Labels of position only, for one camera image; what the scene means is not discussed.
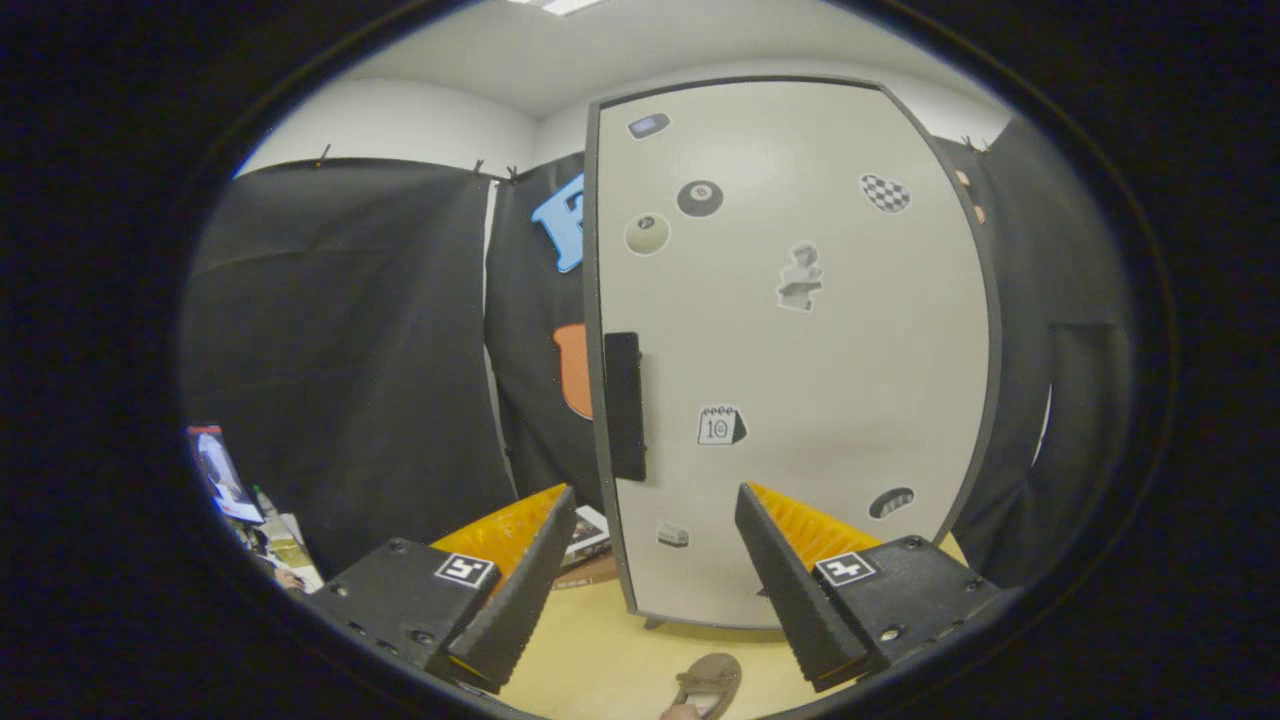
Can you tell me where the printed display board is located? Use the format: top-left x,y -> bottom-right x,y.
186,425 -> 265,524

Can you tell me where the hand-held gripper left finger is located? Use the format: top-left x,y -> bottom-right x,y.
300,483 -> 579,696

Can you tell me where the black door handle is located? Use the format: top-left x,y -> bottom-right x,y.
603,332 -> 648,483

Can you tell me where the white book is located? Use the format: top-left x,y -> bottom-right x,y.
562,505 -> 613,566

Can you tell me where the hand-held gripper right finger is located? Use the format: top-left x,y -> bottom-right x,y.
733,481 -> 1006,693

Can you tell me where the black backdrop cloth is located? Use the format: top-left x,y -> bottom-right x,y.
180,118 -> 1136,591

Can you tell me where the brown book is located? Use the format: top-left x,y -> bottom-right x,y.
550,552 -> 621,591

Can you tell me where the cluttered side table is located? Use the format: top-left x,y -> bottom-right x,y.
235,485 -> 326,594

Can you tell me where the grey shoe cabinet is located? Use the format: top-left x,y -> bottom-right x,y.
583,75 -> 1004,633

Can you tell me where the brown fuzzy shoe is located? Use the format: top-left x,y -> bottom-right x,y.
668,652 -> 743,719

